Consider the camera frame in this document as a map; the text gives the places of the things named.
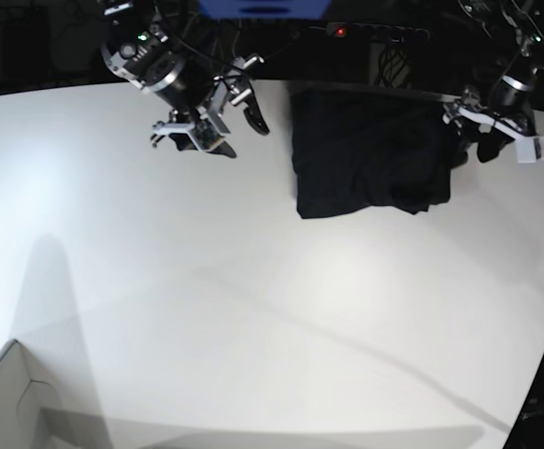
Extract blue plastic bin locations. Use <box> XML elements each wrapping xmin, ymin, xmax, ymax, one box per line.
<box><xmin>199</xmin><ymin>0</ymin><xmax>331</xmax><ymax>20</ymax></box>

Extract black cable bundle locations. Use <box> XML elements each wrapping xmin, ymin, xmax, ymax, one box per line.
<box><xmin>369</xmin><ymin>39</ymin><xmax>416</xmax><ymax>88</ymax></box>

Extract black power strip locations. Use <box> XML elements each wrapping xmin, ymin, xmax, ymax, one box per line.
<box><xmin>310</xmin><ymin>22</ymin><xmax>431</xmax><ymax>43</ymax></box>

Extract black t-shirt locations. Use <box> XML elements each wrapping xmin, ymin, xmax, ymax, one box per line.
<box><xmin>290</xmin><ymin>87</ymin><xmax>457</xmax><ymax>219</ymax></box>

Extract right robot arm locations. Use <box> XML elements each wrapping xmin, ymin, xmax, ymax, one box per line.
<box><xmin>100</xmin><ymin>1</ymin><xmax>269</xmax><ymax>158</ymax></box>

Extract white cardboard box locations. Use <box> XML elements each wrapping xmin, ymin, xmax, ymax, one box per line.
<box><xmin>0</xmin><ymin>340</ymin><xmax>58</xmax><ymax>448</ymax></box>

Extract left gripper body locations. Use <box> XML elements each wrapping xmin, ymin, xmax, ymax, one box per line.
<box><xmin>442</xmin><ymin>87</ymin><xmax>544</xmax><ymax>164</ymax></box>

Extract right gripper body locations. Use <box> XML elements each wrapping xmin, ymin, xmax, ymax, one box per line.
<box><xmin>150</xmin><ymin>54</ymin><xmax>265</xmax><ymax>153</ymax></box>

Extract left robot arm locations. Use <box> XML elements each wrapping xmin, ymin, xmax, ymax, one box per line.
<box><xmin>443</xmin><ymin>1</ymin><xmax>544</xmax><ymax>164</ymax></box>

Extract grey cable loops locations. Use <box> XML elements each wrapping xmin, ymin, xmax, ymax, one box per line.
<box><xmin>168</xmin><ymin>0</ymin><xmax>301</xmax><ymax>74</ymax></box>

